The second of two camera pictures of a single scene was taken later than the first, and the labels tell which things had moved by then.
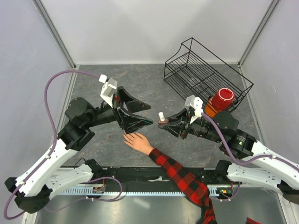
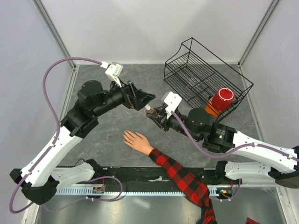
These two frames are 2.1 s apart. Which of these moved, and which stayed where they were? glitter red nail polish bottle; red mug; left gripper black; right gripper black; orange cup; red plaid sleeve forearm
Moved: glitter red nail polish bottle; right gripper black; left gripper black
Stayed: orange cup; red mug; red plaid sleeve forearm
